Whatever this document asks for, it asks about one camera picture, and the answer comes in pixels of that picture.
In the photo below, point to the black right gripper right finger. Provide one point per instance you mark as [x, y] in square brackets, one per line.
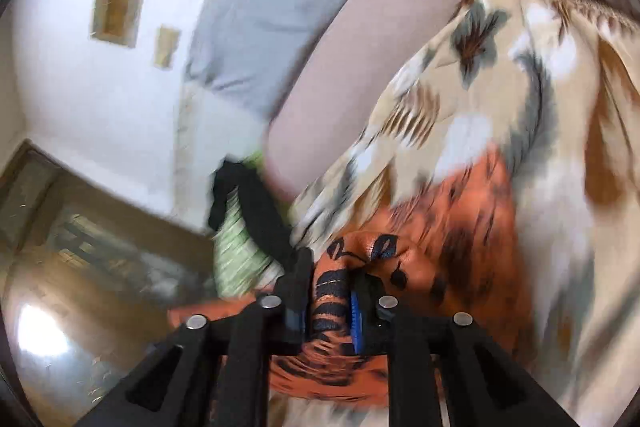
[445, 367]

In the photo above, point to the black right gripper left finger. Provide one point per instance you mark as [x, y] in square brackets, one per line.
[214, 373]

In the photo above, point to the orange black floral garment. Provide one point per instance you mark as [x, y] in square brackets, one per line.
[451, 248]

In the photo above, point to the green white patterned pillow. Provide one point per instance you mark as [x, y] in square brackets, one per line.
[239, 266]

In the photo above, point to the black cloth garment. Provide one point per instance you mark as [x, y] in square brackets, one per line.
[264, 222]

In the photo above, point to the beige leaf print blanket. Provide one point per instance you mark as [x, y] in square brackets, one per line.
[553, 85]

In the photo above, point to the pink mauve bolster pillow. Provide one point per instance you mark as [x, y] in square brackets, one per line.
[331, 100]

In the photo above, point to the small beige wall plate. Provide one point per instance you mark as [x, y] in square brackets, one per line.
[167, 41]

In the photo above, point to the beige wall switch plate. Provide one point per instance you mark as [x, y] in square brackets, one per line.
[116, 21]

